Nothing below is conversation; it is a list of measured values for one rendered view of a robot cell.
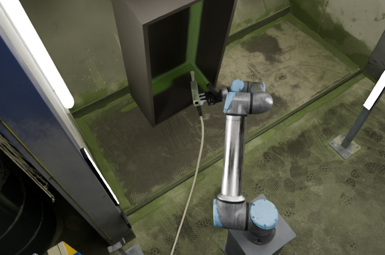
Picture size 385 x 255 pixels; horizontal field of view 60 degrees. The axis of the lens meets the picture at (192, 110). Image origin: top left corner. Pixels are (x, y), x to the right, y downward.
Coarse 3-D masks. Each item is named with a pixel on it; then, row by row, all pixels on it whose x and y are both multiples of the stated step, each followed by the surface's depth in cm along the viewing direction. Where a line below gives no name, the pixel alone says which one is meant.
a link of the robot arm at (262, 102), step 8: (248, 88) 231; (256, 88) 208; (264, 88) 229; (256, 96) 175; (264, 96) 177; (256, 104) 174; (264, 104) 176; (272, 104) 182; (256, 112) 176; (264, 112) 180
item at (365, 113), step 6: (384, 90) 228; (366, 108) 246; (372, 108) 245; (360, 114) 254; (366, 114) 249; (360, 120) 258; (354, 126) 267; (360, 126) 264; (348, 132) 276; (354, 132) 270; (348, 138) 280; (342, 144) 291; (348, 144) 287
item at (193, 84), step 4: (192, 72) 274; (192, 76) 268; (192, 80) 263; (192, 84) 255; (196, 84) 255; (192, 88) 250; (196, 88) 249; (192, 92) 246; (196, 92) 244; (192, 96) 241; (196, 96) 240; (196, 100) 236; (196, 104) 237; (200, 104) 237; (200, 108) 251; (200, 112) 254
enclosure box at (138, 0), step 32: (128, 0) 159; (160, 0) 160; (192, 0) 162; (224, 0) 196; (128, 32) 180; (160, 32) 228; (192, 32) 252; (224, 32) 215; (128, 64) 220; (160, 64) 262; (192, 64) 287; (160, 96) 273
